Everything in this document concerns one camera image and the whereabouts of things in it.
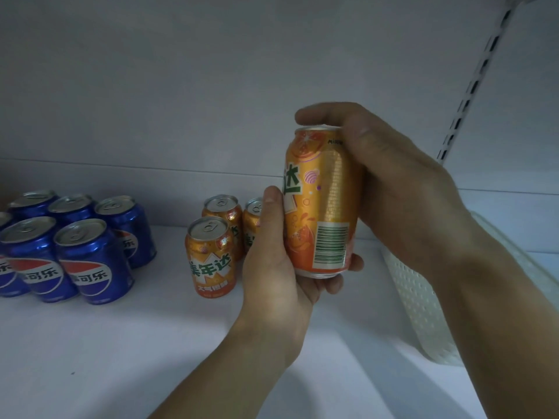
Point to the white slotted shelf upright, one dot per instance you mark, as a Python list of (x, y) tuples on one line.
[(472, 85)]

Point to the person's right thumb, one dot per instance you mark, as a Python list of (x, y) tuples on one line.
[(321, 114)]

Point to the group of blue cola cans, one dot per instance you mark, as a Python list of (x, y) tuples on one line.
[(94, 266)]

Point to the orange soda can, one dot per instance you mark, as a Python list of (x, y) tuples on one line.
[(225, 211), (321, 200), (210, 261), (251, 222)]

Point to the person's right forearm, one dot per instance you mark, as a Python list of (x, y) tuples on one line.
[(498, 318)]

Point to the person's right hand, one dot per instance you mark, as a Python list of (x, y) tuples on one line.
[(401, 196)]

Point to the person's left forearm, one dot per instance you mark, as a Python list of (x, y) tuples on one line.
[(236, 379)]

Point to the white perforated plastic basket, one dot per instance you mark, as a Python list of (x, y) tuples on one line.
[(415, 301)]

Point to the person's left thumb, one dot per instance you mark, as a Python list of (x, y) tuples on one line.
[(273, 222)]

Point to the person's left hand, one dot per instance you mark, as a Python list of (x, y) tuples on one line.
[(273, 292)]

